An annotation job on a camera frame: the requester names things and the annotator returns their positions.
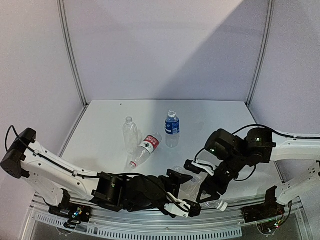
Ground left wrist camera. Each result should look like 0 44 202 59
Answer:
163 199 202 218

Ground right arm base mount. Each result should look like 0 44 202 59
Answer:
241 186 293 236

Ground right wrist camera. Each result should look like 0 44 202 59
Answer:
183 159 216 176

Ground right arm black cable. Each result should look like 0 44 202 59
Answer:
193 124 320 181

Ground clear bottle white cap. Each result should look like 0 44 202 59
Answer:
172 165 229 213

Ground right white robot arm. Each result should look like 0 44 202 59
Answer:
196 124 320 218

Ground red label water bottle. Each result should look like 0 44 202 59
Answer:
128 132 163 169

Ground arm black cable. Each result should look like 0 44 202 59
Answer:
193 124 320 181
5 124 191 213

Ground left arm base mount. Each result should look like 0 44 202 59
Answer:
47 189 92 230

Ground right aluminium frame post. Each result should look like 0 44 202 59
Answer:
245 0 275 108

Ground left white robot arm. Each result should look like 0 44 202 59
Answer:
0 128 201 218

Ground aluminium front rail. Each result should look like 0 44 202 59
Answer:
21 194 315 240

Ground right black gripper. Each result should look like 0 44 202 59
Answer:
195 153 245 205

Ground clear bottle green cap ring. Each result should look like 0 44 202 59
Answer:
122 116 140 153

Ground left aluminium frame post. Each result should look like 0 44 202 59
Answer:
57 0 90 108

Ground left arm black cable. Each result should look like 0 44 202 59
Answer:
5 124 191 213

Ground blue label water bottle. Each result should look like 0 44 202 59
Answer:
164 110 180 148

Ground aluminium frame post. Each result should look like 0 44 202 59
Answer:
245 0 275 108
57 0 90 108

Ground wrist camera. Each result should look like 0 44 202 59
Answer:
183 159 216 176
163 199 202 218

